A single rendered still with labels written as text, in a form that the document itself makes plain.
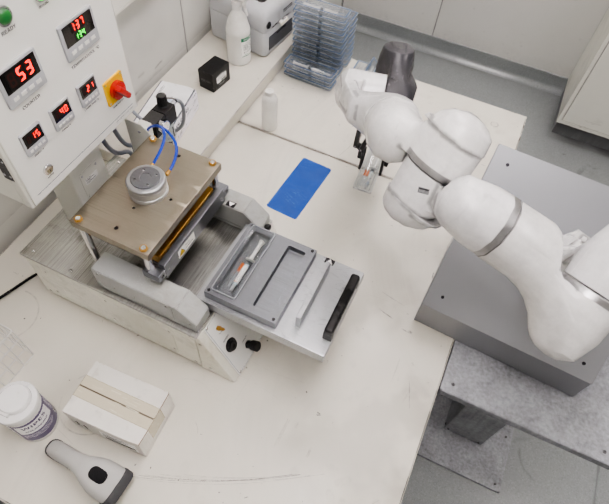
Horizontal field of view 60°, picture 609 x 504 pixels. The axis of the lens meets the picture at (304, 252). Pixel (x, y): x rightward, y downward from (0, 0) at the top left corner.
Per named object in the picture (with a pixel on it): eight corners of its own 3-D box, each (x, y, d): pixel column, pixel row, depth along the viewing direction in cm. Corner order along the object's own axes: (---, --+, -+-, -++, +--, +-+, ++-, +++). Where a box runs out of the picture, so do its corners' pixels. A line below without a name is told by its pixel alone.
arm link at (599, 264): (641, 238, 100) (697, 249, 76) (577, 314, 104) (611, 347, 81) (589, 206, 102) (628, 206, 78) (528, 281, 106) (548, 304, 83)
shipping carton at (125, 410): (72, 422, 115) (58, 409, 107) (108, 372, 122) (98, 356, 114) (144, 461, 111) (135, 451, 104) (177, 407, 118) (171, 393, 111)
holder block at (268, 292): (204, 296, 110) (203, 290, 107) (250, 228, 120) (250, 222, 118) (275, 329, 106) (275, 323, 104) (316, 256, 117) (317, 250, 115)
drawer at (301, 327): (197, 306, 112) (192, 287, 106) (246, 232, 124) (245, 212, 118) (322, 364, 107) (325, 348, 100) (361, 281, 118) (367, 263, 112)
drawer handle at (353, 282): (321, 338, 106) (323, 329, 103) (350, 281, 114) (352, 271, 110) (330, 342, 105) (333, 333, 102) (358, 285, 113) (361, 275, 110)
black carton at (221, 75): (199, 86, 174) (197, 68, 168) (216, 72, 178) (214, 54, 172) (213, 93, 172) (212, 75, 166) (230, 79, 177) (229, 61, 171)
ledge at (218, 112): (96, 156, 159) (92, 145, 156) (233, 18, 204) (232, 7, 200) (181, 191, 154) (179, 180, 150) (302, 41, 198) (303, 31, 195)
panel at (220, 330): (239, 375, 123) (202, 330, 110) (294, 278, 139) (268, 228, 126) (245, 377, 122) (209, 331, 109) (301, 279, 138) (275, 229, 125)
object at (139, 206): (57, 235, 110) (35, 195, 99) (144, 143, 127) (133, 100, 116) (155, 281, 105) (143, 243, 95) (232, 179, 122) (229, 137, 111)
